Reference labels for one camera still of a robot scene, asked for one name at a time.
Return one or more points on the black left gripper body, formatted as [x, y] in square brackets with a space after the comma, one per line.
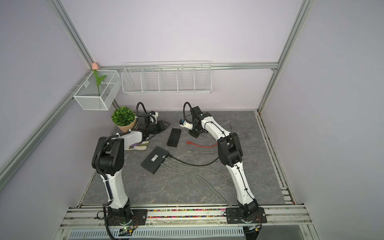
[156, 128]

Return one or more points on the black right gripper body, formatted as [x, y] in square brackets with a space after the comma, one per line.
[195, 131]

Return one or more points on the black ribbed network switch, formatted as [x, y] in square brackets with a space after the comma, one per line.
[174, 137]

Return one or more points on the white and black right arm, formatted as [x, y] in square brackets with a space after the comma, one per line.
[230, 154]

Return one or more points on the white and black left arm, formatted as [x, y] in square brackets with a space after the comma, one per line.
[108, 161]

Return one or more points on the green plant in beige pot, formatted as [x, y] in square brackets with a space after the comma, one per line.
[124, 118]

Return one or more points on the pink tulip artificial flower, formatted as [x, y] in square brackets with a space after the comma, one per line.
[99, 79]

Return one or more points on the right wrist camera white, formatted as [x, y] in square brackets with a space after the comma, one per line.
[185, 124]

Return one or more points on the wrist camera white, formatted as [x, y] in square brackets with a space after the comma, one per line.
[154, 114]
[185, 124]

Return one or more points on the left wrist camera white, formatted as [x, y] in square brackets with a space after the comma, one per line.
[154, 114]

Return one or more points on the purple trowel with pink handle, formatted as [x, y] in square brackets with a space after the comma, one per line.
[138, 147]

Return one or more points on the white wire shelf wide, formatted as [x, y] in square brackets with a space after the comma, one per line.
[167, 77]

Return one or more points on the white wire basket small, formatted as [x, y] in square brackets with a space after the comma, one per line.
[87, 94]

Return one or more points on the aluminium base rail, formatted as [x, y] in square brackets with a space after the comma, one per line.
[196, 222]

